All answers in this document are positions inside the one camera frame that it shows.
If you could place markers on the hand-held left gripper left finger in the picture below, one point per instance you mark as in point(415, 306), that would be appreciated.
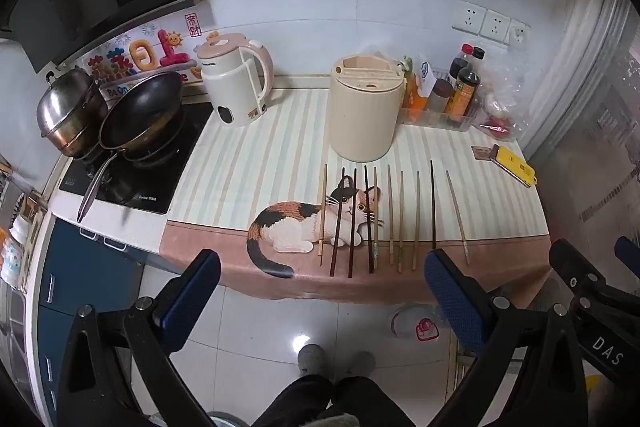
point(192, 292)

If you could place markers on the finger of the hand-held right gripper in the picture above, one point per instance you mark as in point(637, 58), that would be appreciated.
point(570, 259)
point(629, 249)

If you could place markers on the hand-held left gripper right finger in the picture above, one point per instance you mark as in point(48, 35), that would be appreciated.
point(452, 297)

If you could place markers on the beige chopstick holder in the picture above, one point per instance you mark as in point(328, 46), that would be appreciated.
point(360, 122)

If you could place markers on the clear plastic bottle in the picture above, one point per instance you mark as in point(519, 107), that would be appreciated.
point(407, 322)

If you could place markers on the light wooden chopstick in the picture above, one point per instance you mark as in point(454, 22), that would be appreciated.
point(456, 214)
point(323, 212)

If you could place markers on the black chopstick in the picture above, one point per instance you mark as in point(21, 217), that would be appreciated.
point(433, 207)
point(368, 217)

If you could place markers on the yellow handheld device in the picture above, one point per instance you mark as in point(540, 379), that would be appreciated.
point(515, 164)

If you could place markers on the blue kitchen cabinet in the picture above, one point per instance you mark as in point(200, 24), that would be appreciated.
point(85, 267)

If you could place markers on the black glass cooktop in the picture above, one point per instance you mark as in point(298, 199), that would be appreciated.
point(150, 189)

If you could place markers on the person's right grey shoe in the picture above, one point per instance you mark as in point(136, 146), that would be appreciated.
point(360, 363)

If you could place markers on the person's grey shoe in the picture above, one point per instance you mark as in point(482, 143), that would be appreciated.
point(360, 363)
point(311, 358)

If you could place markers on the glass sliding door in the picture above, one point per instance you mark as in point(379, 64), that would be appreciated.
point(590, 132)

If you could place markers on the dark brown chopstick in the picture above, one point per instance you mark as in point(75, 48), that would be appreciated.
point(352, 222)
point(337, 222)

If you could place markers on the person's left grey shoe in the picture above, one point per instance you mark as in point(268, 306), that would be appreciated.
point(311, 358)

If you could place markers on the brown card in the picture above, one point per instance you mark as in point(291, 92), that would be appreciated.
point(481, 153)

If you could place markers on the person's left leg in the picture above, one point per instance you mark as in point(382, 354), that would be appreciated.
point(295, 402)

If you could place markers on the striped cat-print table mat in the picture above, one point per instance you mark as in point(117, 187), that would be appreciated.
point(250, 147)

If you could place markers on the clear plastic bag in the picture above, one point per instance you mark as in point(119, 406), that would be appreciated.
point(505, 102)

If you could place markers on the clear plastic organizer tray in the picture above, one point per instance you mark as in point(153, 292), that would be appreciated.
point(430, 119)

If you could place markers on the white plastic bottle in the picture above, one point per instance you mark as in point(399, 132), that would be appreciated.
point(12, 254)

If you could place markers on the black frying pan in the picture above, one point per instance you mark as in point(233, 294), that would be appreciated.
point(140, 107)

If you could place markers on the dark bottle with orange label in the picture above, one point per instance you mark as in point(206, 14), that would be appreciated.
point(462, 97)

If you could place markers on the brown jar with white label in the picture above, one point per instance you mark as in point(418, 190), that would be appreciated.
point(440, 94)

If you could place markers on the beige electric kettle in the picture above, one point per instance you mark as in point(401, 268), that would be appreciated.
point(230, 92)

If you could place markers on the dark bottle with red cap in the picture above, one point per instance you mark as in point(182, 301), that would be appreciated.
point(459, 66)

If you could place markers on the steel pot with lid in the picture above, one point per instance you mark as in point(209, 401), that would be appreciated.
point(65, 107)

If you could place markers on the dark bottle with black cap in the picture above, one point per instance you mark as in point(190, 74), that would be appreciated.
point(478, 53)

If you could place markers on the white wall socket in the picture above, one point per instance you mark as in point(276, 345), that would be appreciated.
point(495, 25)
point(519, 33)
point(469, 17)

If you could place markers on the colourful wall sticker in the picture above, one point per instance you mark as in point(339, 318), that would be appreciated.
point(140, 57)

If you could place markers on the small red wall sticker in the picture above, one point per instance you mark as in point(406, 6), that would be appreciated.
point(192, 25)

